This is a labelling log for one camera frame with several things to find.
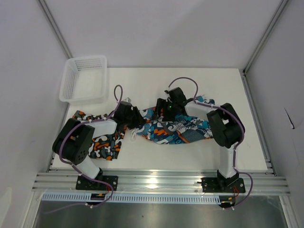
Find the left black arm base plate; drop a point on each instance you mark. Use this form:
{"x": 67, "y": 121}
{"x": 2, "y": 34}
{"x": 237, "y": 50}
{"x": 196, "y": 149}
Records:
{"x": 85, "y": 184}

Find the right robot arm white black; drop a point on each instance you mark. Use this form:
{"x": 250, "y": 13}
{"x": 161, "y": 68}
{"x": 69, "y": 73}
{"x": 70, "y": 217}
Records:
{"x": 227, "y": 129}

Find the white plastic basket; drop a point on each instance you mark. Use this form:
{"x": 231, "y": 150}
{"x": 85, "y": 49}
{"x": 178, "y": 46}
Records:
{"x": 85, "y": 80}

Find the left aluminium frame post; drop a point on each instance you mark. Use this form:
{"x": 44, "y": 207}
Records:
{"x": 54, "y": 27}

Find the orange black camo shorts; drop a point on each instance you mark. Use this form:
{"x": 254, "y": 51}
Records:
{"x": 107, "y": 146}

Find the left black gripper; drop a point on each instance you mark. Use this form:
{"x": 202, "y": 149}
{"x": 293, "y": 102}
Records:
{"x": 134, "y": 115}

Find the aluminium mounting rail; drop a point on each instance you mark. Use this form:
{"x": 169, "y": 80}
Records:
{"x": 160, "y": 182}

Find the aluminium frame post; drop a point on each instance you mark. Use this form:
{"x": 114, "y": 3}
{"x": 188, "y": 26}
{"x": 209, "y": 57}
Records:
{"x": 283, "y": 4}
{"x": 54, "y": 27}

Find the blue orange patterned shorts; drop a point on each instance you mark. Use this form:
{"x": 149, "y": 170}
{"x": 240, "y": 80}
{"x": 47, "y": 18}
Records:
{"x": 184, "y": 129}

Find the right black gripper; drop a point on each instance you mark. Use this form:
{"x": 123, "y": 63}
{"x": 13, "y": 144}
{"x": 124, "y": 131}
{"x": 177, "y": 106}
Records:
{"x": 160, "y": 108}

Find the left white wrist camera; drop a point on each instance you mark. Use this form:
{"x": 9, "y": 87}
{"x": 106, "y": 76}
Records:
{"x": 128, "y": 100}

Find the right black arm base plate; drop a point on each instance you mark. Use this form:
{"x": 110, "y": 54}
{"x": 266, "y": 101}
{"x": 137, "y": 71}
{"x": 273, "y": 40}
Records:
{"x": 220, "y": 185}

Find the right aluminium frame post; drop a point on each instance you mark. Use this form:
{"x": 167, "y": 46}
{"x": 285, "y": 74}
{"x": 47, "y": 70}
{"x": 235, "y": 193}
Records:
{"x": 283, "y": 4}

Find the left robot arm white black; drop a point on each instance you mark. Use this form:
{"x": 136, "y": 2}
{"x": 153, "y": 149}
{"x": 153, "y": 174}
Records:
{"x": 74, "y": 140}

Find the white slotted cable duct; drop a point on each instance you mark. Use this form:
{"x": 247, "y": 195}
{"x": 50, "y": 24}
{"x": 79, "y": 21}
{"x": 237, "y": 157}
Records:
{"x": 133, "y": 198}

